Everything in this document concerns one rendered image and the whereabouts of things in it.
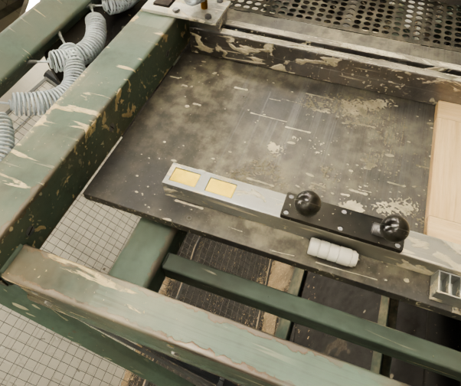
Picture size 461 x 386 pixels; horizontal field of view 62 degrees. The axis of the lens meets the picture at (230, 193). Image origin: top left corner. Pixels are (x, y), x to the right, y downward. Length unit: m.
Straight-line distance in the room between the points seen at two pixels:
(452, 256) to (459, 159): 0.24
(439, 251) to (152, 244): 0.48
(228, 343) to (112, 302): 0.18
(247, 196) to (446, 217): 0.35
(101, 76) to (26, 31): 0.54
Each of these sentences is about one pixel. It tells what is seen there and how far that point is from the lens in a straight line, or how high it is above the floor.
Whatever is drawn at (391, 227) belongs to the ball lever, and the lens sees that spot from 0.55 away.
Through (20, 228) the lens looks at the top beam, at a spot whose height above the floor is 1.82.
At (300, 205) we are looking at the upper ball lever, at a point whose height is 1.53.
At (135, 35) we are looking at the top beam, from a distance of 0.95.
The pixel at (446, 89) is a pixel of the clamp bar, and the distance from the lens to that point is 0.97.
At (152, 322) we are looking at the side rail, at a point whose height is 1.60.
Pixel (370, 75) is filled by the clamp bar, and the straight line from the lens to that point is 0.95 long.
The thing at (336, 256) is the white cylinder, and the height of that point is 1.40.
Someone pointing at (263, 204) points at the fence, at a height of 1.52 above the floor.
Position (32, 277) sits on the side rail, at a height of 1.76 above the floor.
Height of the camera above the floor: 1.78
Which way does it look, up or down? 18 degrees down
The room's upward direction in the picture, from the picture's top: 54 degrees counter-clockwise
